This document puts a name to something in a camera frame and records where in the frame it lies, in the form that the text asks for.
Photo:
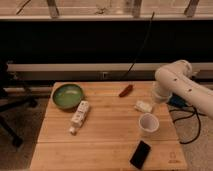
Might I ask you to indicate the green bowl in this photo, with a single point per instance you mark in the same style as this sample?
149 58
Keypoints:
67 96

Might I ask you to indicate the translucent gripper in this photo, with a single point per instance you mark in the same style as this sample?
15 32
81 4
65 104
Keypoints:
155 103

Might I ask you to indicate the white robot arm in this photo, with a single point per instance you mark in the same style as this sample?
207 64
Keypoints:
174 78

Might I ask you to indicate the black office chair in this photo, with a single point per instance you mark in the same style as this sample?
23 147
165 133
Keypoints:
5 78

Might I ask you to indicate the black smartphone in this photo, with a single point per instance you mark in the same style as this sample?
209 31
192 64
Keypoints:
140 155

